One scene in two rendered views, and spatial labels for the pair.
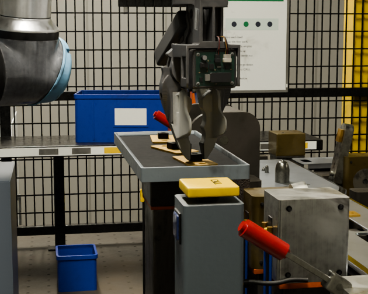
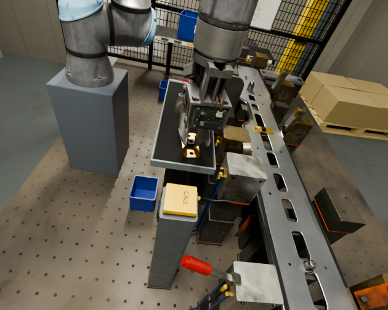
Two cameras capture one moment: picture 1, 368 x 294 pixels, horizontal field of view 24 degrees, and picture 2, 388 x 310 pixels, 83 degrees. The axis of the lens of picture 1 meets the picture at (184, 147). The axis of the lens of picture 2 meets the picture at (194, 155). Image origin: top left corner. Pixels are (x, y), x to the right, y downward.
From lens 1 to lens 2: 0.75 m
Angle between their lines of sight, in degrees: 36
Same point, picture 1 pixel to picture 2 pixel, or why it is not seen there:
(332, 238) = (250, 190)
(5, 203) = (109, 105)
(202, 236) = (168, 228)
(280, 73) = (270, 21)
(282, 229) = (226, 184)
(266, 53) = (268, 10)
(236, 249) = (187, 234)
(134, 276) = not seen: hidden behind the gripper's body
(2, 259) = (109, 127)
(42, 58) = (138, 25)
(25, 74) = (127, 33)
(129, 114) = not seen: hidden behind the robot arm
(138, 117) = not seen: hidden behind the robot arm
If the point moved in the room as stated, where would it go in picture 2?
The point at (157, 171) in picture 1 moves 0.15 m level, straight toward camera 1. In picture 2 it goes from (160, 163) to (133, 230)
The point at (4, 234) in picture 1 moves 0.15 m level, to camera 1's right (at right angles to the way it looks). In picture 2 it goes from (110, 117) to (152, 129)
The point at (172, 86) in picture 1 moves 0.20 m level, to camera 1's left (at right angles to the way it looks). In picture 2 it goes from (182, 109) to (82, 81)
